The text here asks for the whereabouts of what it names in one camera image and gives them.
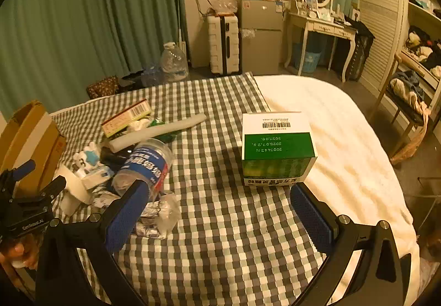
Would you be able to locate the crumpled plastic wrapper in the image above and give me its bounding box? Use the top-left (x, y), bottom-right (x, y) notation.
top-left (93, 189), bottom-right (181, 240)

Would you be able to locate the wooden chair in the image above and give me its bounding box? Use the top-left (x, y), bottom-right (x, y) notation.
top-left (370, 51), bottom-right (441, 155)

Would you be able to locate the white dressing table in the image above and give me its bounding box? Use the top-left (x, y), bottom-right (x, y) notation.
top-left (284, 10), bottom-right (359, 83)

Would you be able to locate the pack of water bottles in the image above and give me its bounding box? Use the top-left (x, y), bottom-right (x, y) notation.
top-left (141, 65), bottom-right (166, 88)

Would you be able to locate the white plush toy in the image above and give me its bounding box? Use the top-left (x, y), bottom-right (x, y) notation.
top-left (74, 141), bottom-right (104, 169)

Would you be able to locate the white mop stick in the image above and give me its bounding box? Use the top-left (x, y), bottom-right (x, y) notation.
top-left (177, 0), bottom-right (188, 62)

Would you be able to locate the blue bin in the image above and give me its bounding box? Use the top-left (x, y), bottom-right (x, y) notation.
top-left (293, 42), bottom-right (322, 74)

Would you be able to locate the wardrobe shelf with clothes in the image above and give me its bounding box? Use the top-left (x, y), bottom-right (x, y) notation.
top-left (396, 0), bottom-right (441, 79)

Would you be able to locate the brown cardboard box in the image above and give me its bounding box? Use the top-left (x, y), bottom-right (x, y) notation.
top-left (0, 100), bottom-right (68, 200)

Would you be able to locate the white foam tube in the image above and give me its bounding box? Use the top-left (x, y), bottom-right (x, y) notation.
top-left (108, 113), bottom-right (206, 152)

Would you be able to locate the black clothes pile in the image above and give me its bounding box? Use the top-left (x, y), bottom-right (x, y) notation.
top-left (119, 69), bottom-right (145, 90)

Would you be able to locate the white louvred wardrobe door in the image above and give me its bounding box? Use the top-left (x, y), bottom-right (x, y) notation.
top-left (358, 0), bottom-right (410, 93)

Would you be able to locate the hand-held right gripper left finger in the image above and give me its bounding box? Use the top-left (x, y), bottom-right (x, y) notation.
top-left (34, 179), bottom-right (150, 306)

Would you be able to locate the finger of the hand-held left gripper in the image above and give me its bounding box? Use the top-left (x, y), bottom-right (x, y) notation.
top-left (14, 176), bottom-right (67, 206)
top-left (0, 159), bottom-right (37, 191)

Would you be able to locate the white suitcase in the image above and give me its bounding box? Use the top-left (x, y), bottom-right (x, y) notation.
top-left (207, 14), bottom-right (241, 77)

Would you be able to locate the brown patterned bag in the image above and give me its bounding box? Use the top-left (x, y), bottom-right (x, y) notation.
top-left (86, 75), bottom-right (120, 99)

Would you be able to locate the green white medicine box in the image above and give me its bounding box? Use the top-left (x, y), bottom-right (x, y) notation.
top-left (241, 111), bottom-right (317, 187)

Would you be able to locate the brown medicine box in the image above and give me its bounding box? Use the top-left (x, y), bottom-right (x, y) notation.
top-left (101, 99), bottom-right (153, 138)

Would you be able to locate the large clear water jug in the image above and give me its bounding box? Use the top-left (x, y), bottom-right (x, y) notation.
top-left (160, 42), bottom-right (189, 82)

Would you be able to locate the clear bottle blue label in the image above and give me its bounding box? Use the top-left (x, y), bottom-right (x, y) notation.
top-left (111, 138), bottom-right (173, 200)

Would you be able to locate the grey checkered cloth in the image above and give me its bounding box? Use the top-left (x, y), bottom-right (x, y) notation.
top-left (52, 72), bottom-right (328, 306)

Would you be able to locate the black hanging bag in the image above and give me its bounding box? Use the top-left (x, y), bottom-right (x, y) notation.
top-left (343, 15), bottom-right (375, 81)

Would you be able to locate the grey small fridge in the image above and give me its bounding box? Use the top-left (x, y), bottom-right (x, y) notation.
top-left (239, 0), bottom-right (284, 75)

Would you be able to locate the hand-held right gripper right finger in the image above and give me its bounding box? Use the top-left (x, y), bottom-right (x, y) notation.
top-left (290, 183), bottom-right (405, 306)

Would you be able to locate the blue tissue pack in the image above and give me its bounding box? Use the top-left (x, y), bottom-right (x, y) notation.
top-left (81, 166), bottom-right (114, 189)

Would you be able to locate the white folded card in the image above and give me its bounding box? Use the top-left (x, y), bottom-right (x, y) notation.
top-left (53, 165), bottom-right (93, 217)

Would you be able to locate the person's left hand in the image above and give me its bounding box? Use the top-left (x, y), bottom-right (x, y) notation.
top-left (0, 234), bottom-right (44, 279)

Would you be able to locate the clear plastic bag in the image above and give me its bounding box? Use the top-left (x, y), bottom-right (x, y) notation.
top-left (214, 0), bottom-right (239, 15)

